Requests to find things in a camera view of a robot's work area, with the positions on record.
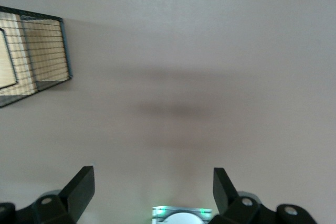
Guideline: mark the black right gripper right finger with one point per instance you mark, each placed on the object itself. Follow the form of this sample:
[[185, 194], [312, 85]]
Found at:
[[225, 200]]

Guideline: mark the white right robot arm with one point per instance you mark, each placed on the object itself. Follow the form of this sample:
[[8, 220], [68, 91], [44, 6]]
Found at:
[[183, 220]]

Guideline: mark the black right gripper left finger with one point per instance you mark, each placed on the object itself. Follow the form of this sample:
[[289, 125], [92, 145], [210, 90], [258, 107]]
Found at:
[[76, 195]]

